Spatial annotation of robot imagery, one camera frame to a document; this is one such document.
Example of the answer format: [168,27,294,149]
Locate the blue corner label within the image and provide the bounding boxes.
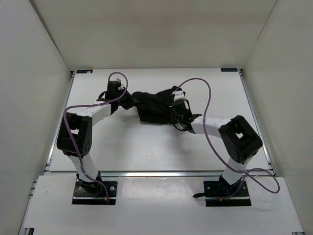
[76,70,93,74]
[221,68,238,72]

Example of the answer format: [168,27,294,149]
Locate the purple cable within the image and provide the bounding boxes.
[63,71,129,204]
[173,77,281,195]

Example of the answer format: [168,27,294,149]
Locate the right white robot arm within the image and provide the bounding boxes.
[171,91,263,196]

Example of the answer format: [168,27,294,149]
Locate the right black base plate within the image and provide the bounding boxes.
[203,181,252,207]

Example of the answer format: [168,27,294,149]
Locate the black pleated skirt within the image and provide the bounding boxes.
[132,86,182,124]

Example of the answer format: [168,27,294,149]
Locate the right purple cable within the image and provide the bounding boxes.
[173,77,281,195]

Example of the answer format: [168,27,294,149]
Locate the right blue corner label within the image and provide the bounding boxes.
[221,68,238,72]

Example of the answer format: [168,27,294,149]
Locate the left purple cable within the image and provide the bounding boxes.
[63,71,129,204]

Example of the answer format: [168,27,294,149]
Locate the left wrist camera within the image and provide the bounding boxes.
[114,78,124,90]

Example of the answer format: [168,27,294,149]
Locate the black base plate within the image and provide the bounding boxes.
[203,181,252,207]
[72,181,118,206]

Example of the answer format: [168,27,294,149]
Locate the left blue corner label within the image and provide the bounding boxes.
[76,70,93,74]

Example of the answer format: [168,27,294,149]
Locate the aluminium table rail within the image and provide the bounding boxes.
[101,170,222,177]

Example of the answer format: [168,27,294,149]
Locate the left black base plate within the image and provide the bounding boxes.
[72,181,118,206]

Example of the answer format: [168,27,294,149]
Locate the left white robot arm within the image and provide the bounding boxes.
[57,78,137,195]

